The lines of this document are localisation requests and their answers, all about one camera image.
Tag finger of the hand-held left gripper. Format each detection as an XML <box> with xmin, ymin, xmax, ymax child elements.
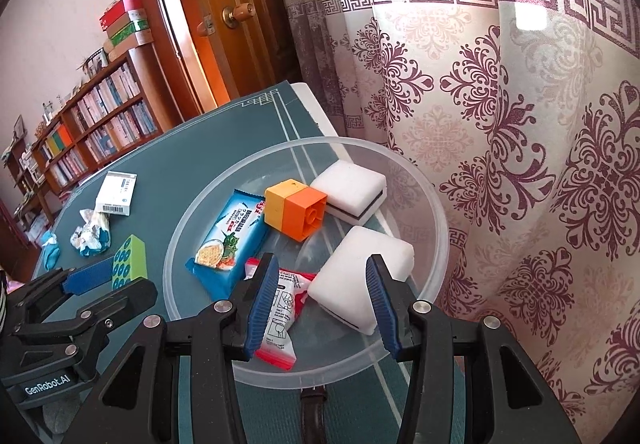
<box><xmin>7</xmin><ymin>254</ymin><xmax>117</xmax><ymax>326</ymax></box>
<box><xmin>12</xmin><ymin>278</ymin><xmax>159</xmax><ymax>383</ymax></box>

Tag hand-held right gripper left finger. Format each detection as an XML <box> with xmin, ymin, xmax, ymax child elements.
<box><xmin>62</xmin><ymin>253</ymin><xmax>280</xmax><ymax>444</ymax></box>

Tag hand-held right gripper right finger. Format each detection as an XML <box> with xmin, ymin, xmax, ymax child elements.
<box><xmin>365</xmin><ymin>254</ymin><xmax>583</xmax><ymax>444</ymax></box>

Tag red and white packet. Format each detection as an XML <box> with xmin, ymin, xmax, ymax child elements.
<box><xmin>243</xmin><ymin>257</ymin><xmax>317</xmax><ymax>370</ymax></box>

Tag green dotted toy block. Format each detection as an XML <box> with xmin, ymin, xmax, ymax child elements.
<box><xmin>110</xmin><ymin>233</ymin><xmax>148</xmax><ymax>293</ymax></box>

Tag blue white packet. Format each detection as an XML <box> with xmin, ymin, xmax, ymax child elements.
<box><xmin>69</xmin><ymin>207</ymin><xmax>112</xmax><ymax>258</ymax></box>

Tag blue knitted cloth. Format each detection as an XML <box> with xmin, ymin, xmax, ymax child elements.
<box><xmin>39</xmin><ymin>229</ymin><xmax>62</xmax><ymax>271</ymax></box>

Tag plain white sponge block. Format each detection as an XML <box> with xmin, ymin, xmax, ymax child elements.
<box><xmin>306</xmin><ymin>225</ymin><xmax>416</xmax><ymax>336</ymax></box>

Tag blue snack packet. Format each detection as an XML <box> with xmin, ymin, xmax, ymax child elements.
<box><xmin>184</xmin><ymin>188</ymin><xmax>271</xmax><ymax>301</ymax></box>

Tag white medicine box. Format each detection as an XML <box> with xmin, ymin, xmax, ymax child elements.
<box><xmin>95</xmin><ymin>170</ymin><xmax>138</xmax><ymax>217</ymax></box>

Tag orange and yellow toy block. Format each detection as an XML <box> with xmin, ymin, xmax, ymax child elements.
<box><xmin>263</xmin><ymin>178</ymin><xmax>329</xmax><ymax>243</ymax></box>

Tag clear plastic bowl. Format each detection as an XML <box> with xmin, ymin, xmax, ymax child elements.
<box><xmin>163</xmin><ymin>136</ymin><xmax>450</xmax><ymax>388</ymax></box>

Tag white sponge with black slit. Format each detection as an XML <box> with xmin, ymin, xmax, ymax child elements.
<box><xmin>310</xmin><ymin>160</ymin><xmax>389</xmax><ymax>225</ymax></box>

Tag wooden bookshelf with books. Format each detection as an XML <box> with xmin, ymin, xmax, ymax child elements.
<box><xmin>0</xmin><ymin>46</ymin><xmax>167</xmax><ymax>236</ymax></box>

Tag patterned white purple curtain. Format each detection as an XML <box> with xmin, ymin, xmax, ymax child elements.
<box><xmin>264</xmin><ymin>0</ymin><xmax>640</xmax><ymax>444</ymax></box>

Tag stack of cardboard boxes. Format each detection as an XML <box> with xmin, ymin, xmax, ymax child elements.
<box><xmin>98</xmin><ymin>0</ymin><xmax>155</xmax><ymax>63</ymax></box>

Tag round wooden door knob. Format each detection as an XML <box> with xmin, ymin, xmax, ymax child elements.
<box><xmin>222</xmin><ymin>1</ymin><xmax>256</xmax><ymax>31</ymax></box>

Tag wristwatch with dark strap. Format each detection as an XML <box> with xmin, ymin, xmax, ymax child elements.
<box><xmin>299</xmin><ymin>386</ymin><xmax>329</xmax><ymax>444</ymax></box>

